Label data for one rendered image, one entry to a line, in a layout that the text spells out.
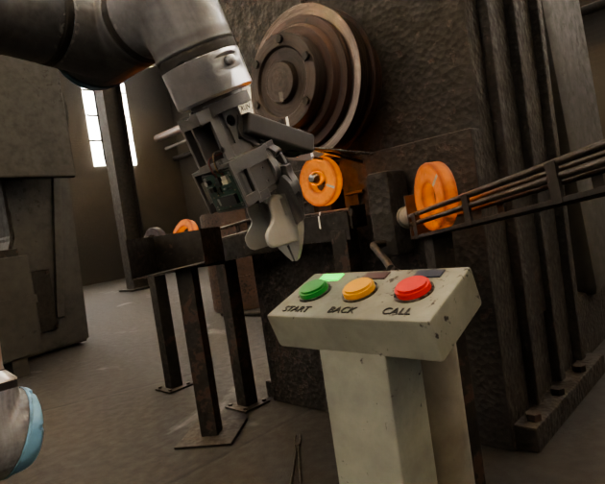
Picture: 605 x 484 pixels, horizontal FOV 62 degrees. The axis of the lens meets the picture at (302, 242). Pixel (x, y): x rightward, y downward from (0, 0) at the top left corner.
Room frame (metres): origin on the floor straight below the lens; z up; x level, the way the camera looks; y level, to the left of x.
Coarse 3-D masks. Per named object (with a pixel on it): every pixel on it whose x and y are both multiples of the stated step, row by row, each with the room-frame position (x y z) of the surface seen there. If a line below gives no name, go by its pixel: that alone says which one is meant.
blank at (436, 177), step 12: (420, 168) 1.17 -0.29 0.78; (432, 168) 1.10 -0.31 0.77; (444, 168) 1.09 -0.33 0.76; (420, 180) 1.17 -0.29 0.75; (432, 180) 1.11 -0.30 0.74; (444, 180) 1.08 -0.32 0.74; (420, 192) 1.18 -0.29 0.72; (432, 192) 1.18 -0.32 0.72; (444, 192) 1.07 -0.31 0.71; (456, 192) 1.07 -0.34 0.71; (420, 204) 1.19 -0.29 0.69; (432, 204) 1.18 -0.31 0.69; (456, 204) 1.08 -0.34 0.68; (420, 216) 1.20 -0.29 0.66; (432, 228) 1.14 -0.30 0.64
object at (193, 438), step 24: (144, 240) 1.79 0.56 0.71; (168, 240) 1.85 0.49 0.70; (192, 240) 1.84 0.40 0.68; (216, 240) 1.76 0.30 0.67; (144, 264) 1.76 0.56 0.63; (168, 264) 1.85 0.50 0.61; (192, 264) 1.75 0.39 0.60; (216, 264) 1.82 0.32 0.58; (192, 288) 1.70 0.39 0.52; (192, 312) 1.71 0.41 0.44; (192, 336) 1.71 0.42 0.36; (192, 360) 1.71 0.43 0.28; (216, 408) 1.73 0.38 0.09; (192, 432) 1.76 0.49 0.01; (216, 432) 1.70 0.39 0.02
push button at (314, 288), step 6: (306, 282) 0.67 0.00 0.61; (312, 282) 0.66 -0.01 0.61; (318, 282) 0.65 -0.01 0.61; (324, 282) 0.65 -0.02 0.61; (306, 288) 0.65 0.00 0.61; (312, 288) 0.64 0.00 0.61; (318, 288) 0.64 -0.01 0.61; (324, 288) 0.64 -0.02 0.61; (300, 294) 0.65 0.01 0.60; (306, 294) 0.64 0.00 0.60; (312, 294) 0.63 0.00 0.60; (318, 294) 0.63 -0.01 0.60
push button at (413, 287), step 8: (408, 280) 0.55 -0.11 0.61; (416, 280) 0.55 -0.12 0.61; (424, 280) 0.54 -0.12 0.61; (400, 288) 0.54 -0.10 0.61; (408, 288) 0.54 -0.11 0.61; (416, 288) 0.53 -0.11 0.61; (424, 288) 0.53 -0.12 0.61; (400, 296) 0.54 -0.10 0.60; (408, 296) 0.53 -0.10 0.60; (416, 296) 0.53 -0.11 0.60
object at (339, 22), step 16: (288, 16) 1.58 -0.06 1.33; (320, 16) 1.50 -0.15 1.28; (336, 16) 1.46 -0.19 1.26; (352, 32) 1.43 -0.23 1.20; (352, 48) 1.43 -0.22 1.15; (352, 64) 1.43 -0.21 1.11; (368, 64) 1.46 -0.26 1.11; (352, 80) 1.44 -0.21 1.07; (368, 80) 1.46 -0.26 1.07; (352, 96) 1.44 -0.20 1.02; (368, 96) 1.47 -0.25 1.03; (352, 112) 1.45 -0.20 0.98; (336, 128) 1.50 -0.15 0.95; (352, 128) 1.50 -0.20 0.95; (320, 144) 1.55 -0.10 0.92; (336, 144) 1.51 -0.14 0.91; (304, 160) 1.60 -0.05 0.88
